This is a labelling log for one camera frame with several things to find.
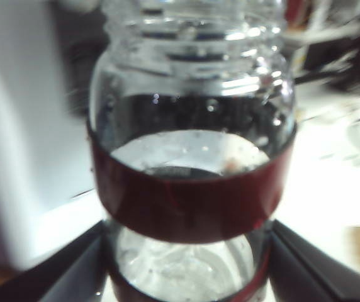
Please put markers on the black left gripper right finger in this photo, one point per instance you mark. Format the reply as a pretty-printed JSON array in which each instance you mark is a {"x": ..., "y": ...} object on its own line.
[{"x": 312, "y": 277}]

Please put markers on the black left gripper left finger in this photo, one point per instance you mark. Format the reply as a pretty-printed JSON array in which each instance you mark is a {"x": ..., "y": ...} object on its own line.
[{"x": 41, "y": 280}]

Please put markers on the clear bottle with red belts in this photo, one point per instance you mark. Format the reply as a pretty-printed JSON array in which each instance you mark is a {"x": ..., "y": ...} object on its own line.
[{"x": 192, "y": 204}]

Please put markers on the white AUX water dispenser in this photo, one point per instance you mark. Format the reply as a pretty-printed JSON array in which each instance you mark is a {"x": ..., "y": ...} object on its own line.
[{"x": 16, "y": 126}]

